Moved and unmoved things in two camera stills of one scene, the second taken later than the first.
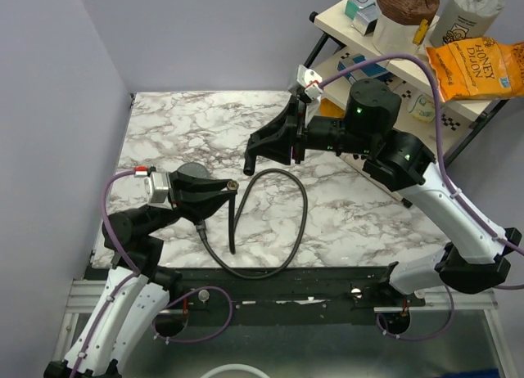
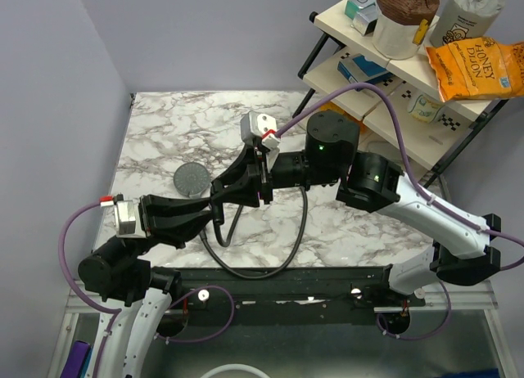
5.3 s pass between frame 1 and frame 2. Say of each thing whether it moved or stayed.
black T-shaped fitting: moved
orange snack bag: stayed
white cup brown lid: stayed
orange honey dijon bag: stayed
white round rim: stayed
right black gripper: moved
